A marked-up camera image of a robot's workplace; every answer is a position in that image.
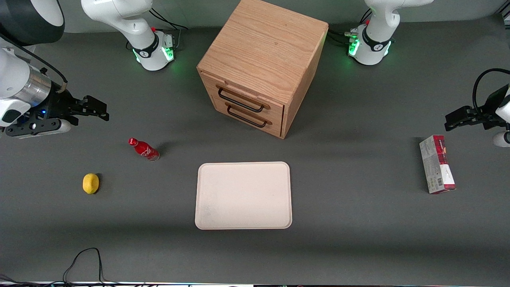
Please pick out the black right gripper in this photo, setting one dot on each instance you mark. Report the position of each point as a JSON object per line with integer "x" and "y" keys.
{"x": 59, "y": 104}

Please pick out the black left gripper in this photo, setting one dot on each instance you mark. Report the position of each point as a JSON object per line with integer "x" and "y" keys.
{"x": 492, "y": 107}

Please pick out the shallow oak wooden drawer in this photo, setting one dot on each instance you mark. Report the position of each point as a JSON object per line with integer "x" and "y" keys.
{"x": 275, "y": 108}

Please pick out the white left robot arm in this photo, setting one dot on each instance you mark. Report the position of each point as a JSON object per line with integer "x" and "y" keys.
{"x": 378, "y": 36}

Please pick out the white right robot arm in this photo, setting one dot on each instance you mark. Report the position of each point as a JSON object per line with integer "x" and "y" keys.
{"x": 135, "y": 24}

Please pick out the deep oak wooden drawer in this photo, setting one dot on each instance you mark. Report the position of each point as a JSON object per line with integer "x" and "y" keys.
{"x": 217, "y": 104}

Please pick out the oak wooden drawer cabinet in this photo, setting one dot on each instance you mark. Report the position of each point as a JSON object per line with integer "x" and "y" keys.
{"x": 267, "y": 48}

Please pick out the grey red carton box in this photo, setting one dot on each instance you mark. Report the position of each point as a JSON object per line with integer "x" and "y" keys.
{"x": 436, "y": 165}

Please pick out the red cola bottle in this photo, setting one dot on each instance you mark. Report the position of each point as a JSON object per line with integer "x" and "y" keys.
{"x": 144, "y": 150}

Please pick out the yellow lemon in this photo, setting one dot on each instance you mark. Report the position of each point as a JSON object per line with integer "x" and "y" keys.
{"x": 91, "y": 183}

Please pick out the beige rectangular tray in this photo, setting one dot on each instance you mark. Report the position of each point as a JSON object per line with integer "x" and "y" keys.
{"x": 243, "y": 195}

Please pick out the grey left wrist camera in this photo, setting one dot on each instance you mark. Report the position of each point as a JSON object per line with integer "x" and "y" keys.
{"x": 501, "y": 139}

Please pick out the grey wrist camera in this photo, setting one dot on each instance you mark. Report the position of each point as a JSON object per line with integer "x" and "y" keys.
{"x": 40, "y": 127}
{"x": 501, "y": 139}

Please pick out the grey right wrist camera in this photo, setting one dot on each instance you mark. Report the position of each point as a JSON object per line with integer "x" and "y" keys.
{"x": 40, "y": 127}

